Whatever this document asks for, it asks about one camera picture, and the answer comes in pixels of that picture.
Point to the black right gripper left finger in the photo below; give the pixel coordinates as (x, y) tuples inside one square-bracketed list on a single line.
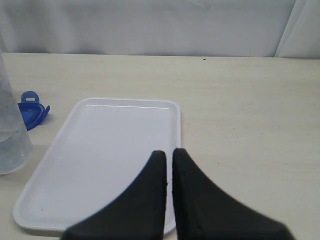
[(136, 214)]

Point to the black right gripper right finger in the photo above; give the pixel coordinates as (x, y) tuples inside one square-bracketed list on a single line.
[(203, 211)]

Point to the blue container lid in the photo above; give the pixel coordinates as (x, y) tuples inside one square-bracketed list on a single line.
[(32, 111)]

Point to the clear plastic container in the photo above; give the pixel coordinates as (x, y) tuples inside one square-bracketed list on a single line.
[(15, 143)]

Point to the white plastic tray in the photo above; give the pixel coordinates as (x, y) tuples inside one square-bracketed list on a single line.
[(101, 147)]

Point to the white backdrop curtain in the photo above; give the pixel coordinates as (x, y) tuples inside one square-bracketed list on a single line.
[(236, 28)]

